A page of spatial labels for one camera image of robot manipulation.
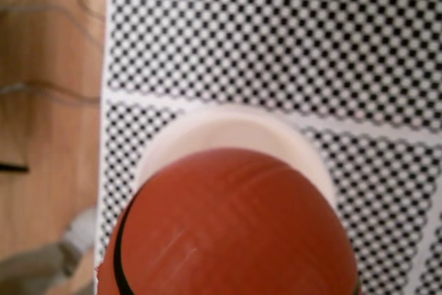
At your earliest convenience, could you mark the small orange basketball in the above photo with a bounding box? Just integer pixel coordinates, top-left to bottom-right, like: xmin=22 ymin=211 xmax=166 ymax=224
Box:
xmin=96 ymin=148 xmax=361 ymax=295

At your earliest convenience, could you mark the white paper cup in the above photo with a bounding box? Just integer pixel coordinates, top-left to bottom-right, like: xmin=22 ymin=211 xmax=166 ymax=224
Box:
xmin=133 ymin=106 xmax=338 ymax=215

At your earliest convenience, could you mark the black white checkerboard paper sheet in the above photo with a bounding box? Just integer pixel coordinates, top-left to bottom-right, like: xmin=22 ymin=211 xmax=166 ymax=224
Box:
xmin=105 ymin=0 xmax=442 ymax=134
xmin=416 ymin=218 xmax=442 ymax=295
xmin=95 ymin=99 xmax=442 ymax=295

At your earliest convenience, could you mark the person's foot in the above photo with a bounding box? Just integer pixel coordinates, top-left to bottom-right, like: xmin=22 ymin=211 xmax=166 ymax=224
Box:
xmin=64 ymin=206 xmax=99 ymax=262

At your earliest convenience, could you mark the black furniture foot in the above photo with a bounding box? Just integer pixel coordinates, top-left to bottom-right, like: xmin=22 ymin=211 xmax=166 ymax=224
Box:
xmin=0 ymin=162 xmax=29 ymax=173

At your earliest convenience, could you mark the person's leg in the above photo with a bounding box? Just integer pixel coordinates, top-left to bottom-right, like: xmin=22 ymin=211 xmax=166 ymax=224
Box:
xmin=0 ymin=242 xmax=84 ymax=295

